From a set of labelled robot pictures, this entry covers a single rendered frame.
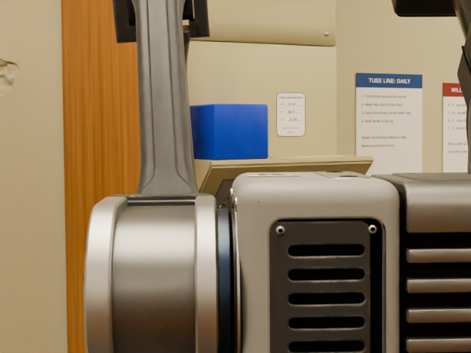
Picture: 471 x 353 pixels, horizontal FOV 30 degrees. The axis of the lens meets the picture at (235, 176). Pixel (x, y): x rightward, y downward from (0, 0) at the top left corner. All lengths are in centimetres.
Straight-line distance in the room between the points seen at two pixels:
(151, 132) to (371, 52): 146
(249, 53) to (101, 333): 107
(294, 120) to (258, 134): 17
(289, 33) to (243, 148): 28
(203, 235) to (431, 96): 185
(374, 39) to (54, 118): 85
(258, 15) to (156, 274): 107
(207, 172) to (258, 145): 10
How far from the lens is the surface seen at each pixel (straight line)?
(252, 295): 52
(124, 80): 151
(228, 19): 154
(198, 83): 151
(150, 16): 91
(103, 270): 53
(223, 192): 145
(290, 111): 159
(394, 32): 229
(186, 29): 104
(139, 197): 65
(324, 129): 163
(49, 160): 186
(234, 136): 141
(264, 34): 157
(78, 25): 174
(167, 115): 84
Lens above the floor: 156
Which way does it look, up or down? 3 degrees down
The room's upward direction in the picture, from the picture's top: straight up
